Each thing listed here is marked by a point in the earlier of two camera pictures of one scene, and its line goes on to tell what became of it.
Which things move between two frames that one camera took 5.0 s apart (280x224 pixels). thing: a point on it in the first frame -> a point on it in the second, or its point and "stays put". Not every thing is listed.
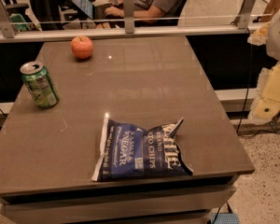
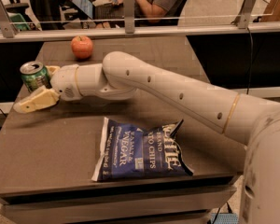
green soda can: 37,80 stays put
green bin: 16,18 stays put
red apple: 81,47 stays put
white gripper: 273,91 -> 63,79
